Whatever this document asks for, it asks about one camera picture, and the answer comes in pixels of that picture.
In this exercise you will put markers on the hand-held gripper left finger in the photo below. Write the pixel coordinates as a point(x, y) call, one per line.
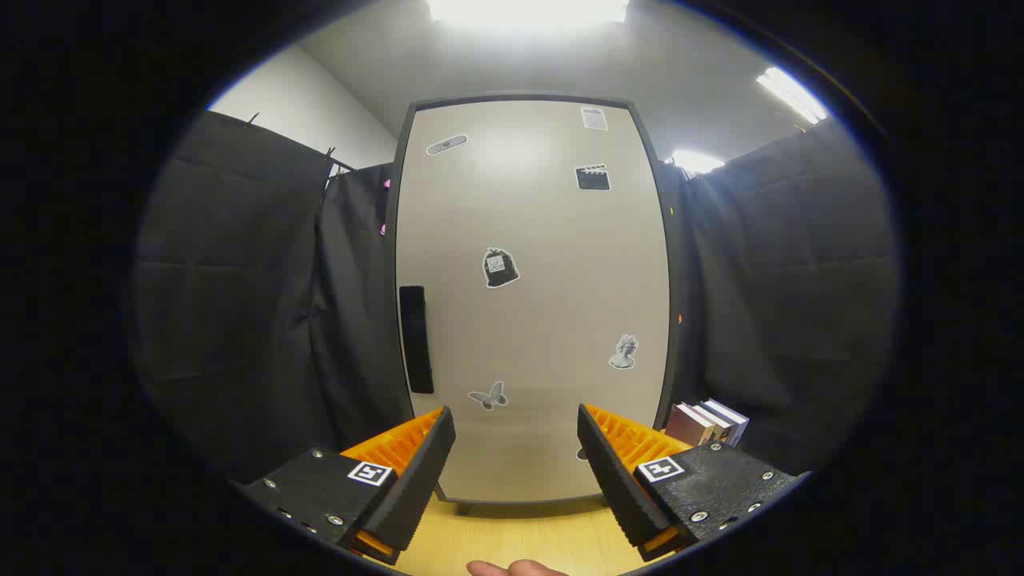
point(416, 488)

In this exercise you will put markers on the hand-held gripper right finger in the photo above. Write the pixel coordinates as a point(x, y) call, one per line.
point(616, 480)

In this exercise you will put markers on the white spine book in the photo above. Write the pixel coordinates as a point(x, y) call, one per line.
point(718, 422)

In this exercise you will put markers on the black backdrop cloth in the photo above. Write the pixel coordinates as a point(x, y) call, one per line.
point(240, 320)

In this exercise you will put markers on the dark grey cabinet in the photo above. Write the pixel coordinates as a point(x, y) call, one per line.
point(674, 240)

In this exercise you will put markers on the small ceiling light panel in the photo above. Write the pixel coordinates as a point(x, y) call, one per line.
point(696, 161)

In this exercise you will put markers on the long ceiling light strip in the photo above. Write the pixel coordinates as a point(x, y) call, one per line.
point(792, 94)

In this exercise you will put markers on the large ceiling light panel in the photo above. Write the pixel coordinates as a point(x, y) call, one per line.
point(528, 10)

